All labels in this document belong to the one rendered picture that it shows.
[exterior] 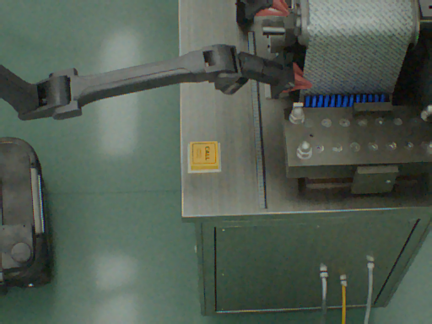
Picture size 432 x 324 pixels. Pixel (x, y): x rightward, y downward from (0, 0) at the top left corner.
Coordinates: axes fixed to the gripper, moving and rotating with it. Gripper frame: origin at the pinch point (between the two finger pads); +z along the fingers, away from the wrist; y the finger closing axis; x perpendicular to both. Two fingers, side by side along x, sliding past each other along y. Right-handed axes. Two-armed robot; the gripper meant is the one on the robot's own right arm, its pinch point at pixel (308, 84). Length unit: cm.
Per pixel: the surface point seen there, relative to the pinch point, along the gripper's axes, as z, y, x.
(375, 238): 35.0, 25.7, -22.0
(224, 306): 26, 26, -87
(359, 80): 9.8, 0.2, 7.5
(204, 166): -14.7, 13.5, -25.9
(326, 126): 5.7, 9.4, -1.9
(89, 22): -10, -106, -129
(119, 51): 2, -90, -123
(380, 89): 17.1, 0.3, 7.2
